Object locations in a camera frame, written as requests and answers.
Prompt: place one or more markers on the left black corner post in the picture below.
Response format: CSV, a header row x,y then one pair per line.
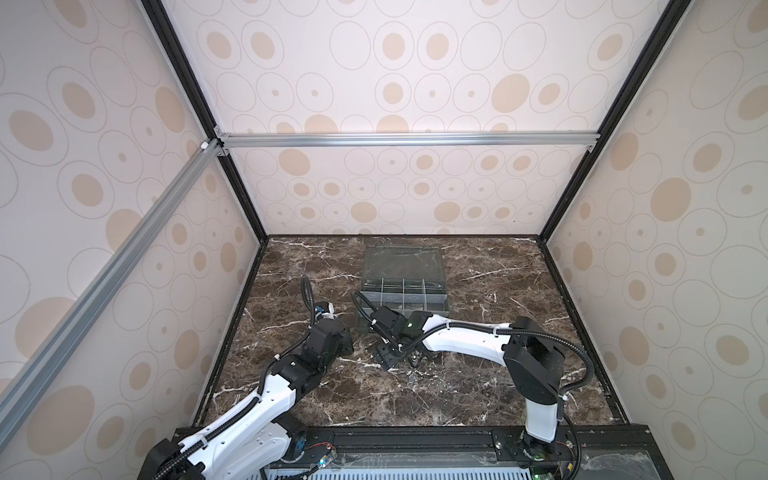
x,y
160,21

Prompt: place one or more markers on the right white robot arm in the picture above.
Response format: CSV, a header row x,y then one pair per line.
x,y
534,359

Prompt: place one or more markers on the right black corner post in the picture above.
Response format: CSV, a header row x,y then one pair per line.
x,y
649,55

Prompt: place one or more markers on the diagonal aluminium rail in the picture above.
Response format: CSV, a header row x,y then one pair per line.
x,y
38,374

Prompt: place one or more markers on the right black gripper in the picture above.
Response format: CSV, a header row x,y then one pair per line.
x,y
378,349

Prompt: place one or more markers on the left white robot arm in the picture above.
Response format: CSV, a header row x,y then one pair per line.
x,y
248,438

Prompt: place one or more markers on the black corner post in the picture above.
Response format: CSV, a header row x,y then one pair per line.
x,y
160,21
649,55

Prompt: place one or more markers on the clear plastic organizer box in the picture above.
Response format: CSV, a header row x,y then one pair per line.
x,y
405,279

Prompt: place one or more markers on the black base frame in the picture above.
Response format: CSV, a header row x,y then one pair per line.
x,y
299,452

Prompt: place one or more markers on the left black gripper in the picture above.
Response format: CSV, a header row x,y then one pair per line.
x,y
346,342

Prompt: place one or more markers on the horizontal aluminium rail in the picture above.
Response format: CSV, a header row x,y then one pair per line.
x,y
425,139

